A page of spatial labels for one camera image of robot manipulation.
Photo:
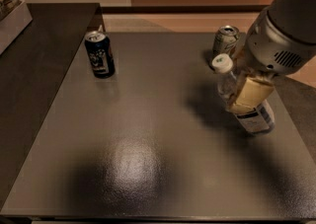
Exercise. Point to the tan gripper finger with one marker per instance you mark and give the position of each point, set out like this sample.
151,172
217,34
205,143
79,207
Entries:
239,61

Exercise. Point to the grey robot gripper body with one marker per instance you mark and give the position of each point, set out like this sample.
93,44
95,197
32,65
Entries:
272,47

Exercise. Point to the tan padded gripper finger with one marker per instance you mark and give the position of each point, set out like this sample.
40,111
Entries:
251,91

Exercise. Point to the clear plastic tea bottle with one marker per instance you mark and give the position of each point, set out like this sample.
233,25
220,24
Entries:
259,120

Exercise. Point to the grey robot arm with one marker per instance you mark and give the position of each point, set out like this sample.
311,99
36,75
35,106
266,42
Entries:
296,18

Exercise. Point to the white green soda can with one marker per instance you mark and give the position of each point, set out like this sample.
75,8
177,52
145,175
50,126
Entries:
225,41

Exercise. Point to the dark blue soda can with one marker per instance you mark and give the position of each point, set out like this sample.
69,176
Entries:
98,46

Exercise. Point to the white box with items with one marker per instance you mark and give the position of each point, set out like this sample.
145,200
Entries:
14,18

